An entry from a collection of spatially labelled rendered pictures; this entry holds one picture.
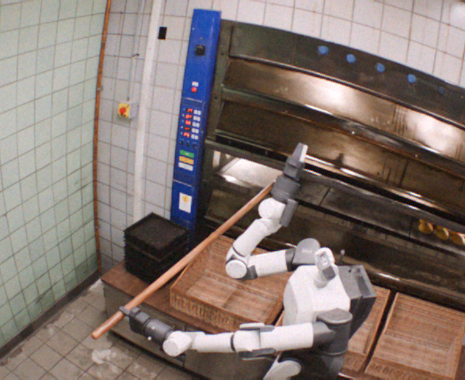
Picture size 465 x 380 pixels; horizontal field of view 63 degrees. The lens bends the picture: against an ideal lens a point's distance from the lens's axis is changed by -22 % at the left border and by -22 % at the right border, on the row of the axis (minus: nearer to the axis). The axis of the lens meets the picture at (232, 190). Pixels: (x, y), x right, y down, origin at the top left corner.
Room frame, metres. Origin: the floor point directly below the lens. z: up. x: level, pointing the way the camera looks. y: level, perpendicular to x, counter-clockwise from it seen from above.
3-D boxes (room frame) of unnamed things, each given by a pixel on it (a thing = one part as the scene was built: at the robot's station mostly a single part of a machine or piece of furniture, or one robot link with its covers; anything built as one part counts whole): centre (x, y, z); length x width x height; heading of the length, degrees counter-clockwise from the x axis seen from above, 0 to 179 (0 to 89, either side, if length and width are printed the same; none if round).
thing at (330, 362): (1.22, -0.43, 0.99); 0.28 x 0.13 x 0.18; 69
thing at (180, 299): (2.01, -0.09, 0.72); 0.56 x 0.49 x 0.28; 68
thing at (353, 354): (1.78, -0.64, 0.72); 0.56 x 0.49 x 0.28; 69
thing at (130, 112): (2.56, 0.69, 1.46); 0.10 x 0.07 x 0.10; 68
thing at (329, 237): (2.04, -0.72, 1.02); 1.79 x 0.11 x 0.19; 68
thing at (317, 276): (1.25, -0.34, 1.46); 0.10 x 0.07 x 0.09; 10
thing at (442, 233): (2.23, -1.42, 1.21); 0.61 x 0.48 x 0.06; 158
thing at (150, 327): (1.10, 0.23, 1.19); 0.12 x 0.10 x 0.13; 66
